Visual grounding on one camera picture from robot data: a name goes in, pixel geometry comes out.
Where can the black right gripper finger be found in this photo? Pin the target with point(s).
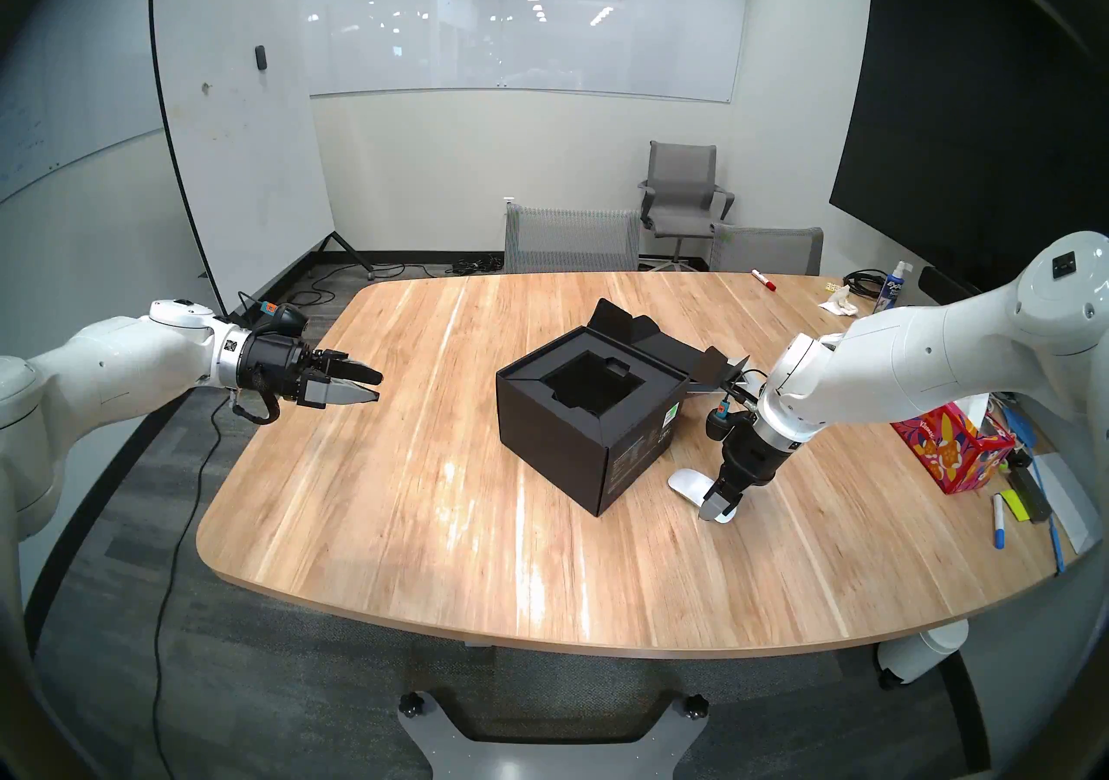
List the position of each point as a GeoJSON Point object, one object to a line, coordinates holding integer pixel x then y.
{"type": "Point", "coordinates": [717, 505]}

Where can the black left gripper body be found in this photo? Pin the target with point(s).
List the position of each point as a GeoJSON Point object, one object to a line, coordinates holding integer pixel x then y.
{"type": "Point", "coordinates": [270, 369]}

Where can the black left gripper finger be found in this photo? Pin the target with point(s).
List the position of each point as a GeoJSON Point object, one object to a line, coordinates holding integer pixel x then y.
{"type": "Point", "coordinates": [346, 365]}
{"type": "Point", "coordinates": [338, 394]}

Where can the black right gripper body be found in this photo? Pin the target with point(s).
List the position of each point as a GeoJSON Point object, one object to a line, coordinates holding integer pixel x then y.
{"type": "Point", "coordinates": [752, 462]}

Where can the white computer mouse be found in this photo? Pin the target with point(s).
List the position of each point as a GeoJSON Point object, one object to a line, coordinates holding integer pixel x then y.
{"type": "Point", "coordinates": [689, 484]}

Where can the black cardboard box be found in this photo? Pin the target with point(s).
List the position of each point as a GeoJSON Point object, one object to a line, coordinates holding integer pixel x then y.
{"type": "Point", "coordinates": [598, 440]}

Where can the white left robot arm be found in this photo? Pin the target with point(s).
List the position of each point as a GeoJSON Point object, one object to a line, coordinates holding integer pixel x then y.
{"type": "Point", "coordinates": [104, 371]}

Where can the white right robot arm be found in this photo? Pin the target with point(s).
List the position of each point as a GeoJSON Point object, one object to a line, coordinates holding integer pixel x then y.
{"type": "Point", "coordinates": [936, 354]}

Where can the colourful tissue box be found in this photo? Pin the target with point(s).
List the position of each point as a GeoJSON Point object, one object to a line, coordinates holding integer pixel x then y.
{"type": "Point", "coordinates": [949, 453]}

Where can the silver table outlet panel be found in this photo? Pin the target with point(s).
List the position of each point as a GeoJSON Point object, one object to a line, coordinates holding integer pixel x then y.
{"type": "Point", "coordinates": [702, 388]}

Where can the crumpled white tissue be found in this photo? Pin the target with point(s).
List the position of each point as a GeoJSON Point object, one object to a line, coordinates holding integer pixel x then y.
{"type": "Point", "coordinates": [839, 304]}

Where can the red marker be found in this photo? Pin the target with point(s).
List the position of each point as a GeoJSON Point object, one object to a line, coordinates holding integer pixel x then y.
{"type": "Point", "coordinates": [763, 280]}

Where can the grey fabric chair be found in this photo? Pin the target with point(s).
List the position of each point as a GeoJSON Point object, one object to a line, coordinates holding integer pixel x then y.
{"type": "Point", "coordinates": [767, 252]}

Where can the rolling whiteboard with stand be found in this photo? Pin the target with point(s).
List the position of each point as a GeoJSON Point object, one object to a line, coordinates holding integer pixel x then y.
{"type": "Point", "coordinates": [243, 155]}

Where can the whiteboard cleaner spray bottle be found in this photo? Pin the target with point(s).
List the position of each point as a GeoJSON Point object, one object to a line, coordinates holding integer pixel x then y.
{"type": "Point", "coordinates": [892, 289]}

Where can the blue marker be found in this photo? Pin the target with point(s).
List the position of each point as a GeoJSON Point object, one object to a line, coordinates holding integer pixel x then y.
{"type": "Point", "coordinates": [999, 523]}

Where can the grey mesh chair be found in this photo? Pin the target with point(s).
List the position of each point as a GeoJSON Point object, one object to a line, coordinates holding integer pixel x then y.
{"type": "Point", "coordinates": [572, 241]}

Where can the black video bar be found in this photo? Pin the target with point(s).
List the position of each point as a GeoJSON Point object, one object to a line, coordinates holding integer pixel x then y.
{"type": "Point", "coordinates": [944, 284]}

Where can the yellow sticky note pad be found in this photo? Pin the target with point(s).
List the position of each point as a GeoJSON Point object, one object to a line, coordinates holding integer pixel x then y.
{"type": "Point", "coordinates": [1014, 505]}

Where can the black whiteboard eraser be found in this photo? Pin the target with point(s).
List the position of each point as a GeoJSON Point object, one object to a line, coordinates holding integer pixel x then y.
{"type": "Point", "coordinates": [1029, 488]}

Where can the grey office chair with armrests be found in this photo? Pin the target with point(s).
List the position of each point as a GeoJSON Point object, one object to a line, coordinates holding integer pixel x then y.
{"type": "Point", "coordinates": [682, 181]}

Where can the blue pen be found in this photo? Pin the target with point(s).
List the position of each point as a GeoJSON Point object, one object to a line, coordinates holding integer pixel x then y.
{"type": "Point", "coordinates": [1054, 540]}

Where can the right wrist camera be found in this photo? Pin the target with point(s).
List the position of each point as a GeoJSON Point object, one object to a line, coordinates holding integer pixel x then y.
{"type": "Point", "coordinates": [723, 423]}

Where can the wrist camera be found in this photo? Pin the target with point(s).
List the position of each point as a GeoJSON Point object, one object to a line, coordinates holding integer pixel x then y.
{"type": "Point", "coordinates": [723, 423]}
{"type": "Point", "coordinates": [288, 319]}

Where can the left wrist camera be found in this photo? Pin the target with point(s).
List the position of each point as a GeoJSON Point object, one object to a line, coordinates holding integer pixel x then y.
{"type": "Point", "coordinates": [288, 319]}

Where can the grey robot base frame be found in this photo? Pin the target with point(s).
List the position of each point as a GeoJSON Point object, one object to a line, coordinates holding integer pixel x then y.
{"type": "Point", "coordinates": [554, 757]}

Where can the wall glass whiteboard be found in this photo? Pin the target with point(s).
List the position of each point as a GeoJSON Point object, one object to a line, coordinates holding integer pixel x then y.
{"type": "Point", "coordinates": [520, 25]}
{"type": "Point", "coordinates": [52, 120]}

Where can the large black wall screen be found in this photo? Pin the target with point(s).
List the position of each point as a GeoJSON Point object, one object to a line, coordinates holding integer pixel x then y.
{"type": "Point", "coordinates": [970, 137]}

